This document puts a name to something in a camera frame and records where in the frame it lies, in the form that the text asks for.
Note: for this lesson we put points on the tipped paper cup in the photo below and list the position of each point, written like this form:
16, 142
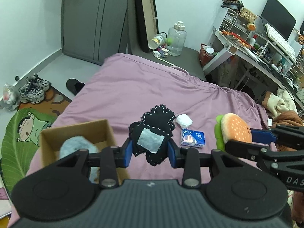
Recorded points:
158, 40

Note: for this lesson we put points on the pink bed sheet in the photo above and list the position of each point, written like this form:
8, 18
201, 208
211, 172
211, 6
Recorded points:
123, 89

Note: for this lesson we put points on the white desk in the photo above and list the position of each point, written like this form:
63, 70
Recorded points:
231, 49

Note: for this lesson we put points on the white soft wad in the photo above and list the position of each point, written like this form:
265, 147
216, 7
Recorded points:
184, 121

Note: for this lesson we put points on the blue tissue pack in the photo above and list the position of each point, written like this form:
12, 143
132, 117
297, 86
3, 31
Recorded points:
192, 138

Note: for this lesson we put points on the black monitor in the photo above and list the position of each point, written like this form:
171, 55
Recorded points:
279, 18

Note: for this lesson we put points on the hamburger plush toy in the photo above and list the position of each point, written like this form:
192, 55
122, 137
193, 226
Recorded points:
231, 127

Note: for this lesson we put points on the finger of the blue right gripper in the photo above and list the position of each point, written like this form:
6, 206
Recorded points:
263, 136
242, 150

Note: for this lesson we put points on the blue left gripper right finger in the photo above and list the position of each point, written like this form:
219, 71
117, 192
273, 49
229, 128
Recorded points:
171, 153

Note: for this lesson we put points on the black stitched cloth patch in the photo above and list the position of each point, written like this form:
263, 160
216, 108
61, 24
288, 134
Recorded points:
151, 134

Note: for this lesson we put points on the grey sneaker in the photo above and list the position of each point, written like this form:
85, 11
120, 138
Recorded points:
30, 93
36, 82

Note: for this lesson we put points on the large clear water jug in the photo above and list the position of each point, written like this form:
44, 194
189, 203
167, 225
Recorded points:
176, 38

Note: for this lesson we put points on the red snack bucket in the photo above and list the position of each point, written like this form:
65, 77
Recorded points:
206, 54

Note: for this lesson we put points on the brown patterned doormat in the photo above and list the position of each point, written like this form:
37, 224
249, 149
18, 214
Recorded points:
54, 103

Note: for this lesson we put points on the black slipper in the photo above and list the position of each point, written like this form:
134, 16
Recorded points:
74, 86

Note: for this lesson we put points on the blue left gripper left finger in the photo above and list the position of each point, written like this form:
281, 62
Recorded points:
127, 151

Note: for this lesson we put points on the grey door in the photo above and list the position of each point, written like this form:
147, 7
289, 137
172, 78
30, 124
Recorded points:
93, 30

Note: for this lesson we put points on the white keyboard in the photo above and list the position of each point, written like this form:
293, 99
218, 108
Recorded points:
280, 42

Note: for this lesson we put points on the white drawer organizer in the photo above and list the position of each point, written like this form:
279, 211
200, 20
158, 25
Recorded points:
229, 20

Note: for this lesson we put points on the long black cardboard box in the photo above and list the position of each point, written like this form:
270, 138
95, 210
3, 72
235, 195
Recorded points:
147, 22

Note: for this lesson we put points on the white plastic bag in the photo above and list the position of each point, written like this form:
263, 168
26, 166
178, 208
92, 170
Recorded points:
11, 98

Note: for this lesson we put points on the green cartoon leaf rug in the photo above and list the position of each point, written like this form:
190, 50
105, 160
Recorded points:
20, 143

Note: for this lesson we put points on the beige blanket pile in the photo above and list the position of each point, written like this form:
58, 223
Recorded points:
281, 108

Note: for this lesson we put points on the pink cartoon cushion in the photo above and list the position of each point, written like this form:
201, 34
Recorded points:
5, 204

